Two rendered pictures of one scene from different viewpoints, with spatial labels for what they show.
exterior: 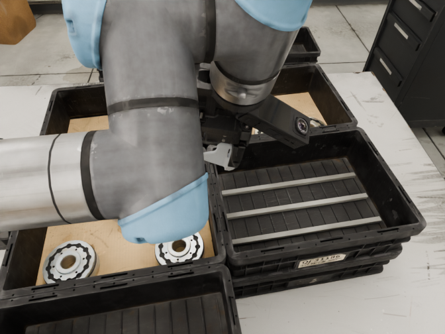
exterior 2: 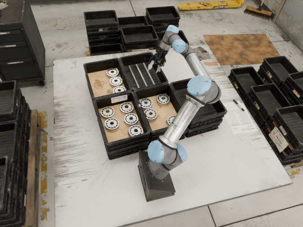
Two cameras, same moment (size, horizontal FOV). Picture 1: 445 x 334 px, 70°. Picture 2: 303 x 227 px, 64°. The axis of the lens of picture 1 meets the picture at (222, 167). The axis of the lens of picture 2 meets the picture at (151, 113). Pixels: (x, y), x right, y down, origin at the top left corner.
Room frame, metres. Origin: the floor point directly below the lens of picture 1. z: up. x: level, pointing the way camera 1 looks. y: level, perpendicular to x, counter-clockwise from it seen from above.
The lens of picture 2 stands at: (0.71, 1.27, 2.27)
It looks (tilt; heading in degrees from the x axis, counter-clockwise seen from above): 52 degrees down; 255
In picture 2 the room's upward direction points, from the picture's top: 6 degrees clockwise
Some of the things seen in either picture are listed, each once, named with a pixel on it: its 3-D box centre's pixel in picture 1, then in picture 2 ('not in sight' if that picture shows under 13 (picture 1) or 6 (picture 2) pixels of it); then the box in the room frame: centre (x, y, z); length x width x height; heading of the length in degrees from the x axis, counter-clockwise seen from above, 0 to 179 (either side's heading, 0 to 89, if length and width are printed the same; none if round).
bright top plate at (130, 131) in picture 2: not in sight; (135, 131); (0.56, 0.36, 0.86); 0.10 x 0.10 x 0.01
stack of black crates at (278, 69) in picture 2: not in sight; (276, 78); (-1.30, -0.53, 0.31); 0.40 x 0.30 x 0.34; 94
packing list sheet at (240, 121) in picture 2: not in sight; (238, 116); (-0.33, 0.23, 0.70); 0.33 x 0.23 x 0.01; 94
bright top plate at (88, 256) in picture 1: (69, 263); (174, 120); (0.27, 0.31, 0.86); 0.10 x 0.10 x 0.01
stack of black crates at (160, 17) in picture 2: not in sight; (161, 28); (-0.08, -1.59, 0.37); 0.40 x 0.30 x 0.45; 4
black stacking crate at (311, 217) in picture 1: (300, 198); (142, 74); (0.42, -0.18, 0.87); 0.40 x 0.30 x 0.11; 100
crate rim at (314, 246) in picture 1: (304, 185); (143, 70); (0.42, -0.18, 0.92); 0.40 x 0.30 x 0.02; 100
